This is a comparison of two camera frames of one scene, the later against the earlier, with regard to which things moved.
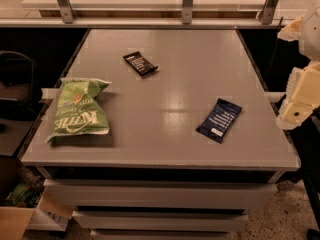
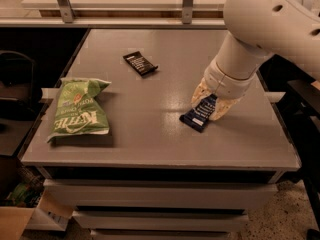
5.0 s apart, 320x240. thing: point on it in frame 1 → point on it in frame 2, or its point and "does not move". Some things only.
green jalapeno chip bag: (79, 111) does not move
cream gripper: (313, 37) → (226, 84)
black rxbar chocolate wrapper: (140, 63) does not move
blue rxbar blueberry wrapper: (219, 120) → (198, 117)
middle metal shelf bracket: (187, 3) does not move
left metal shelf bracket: (64, 3) does not move
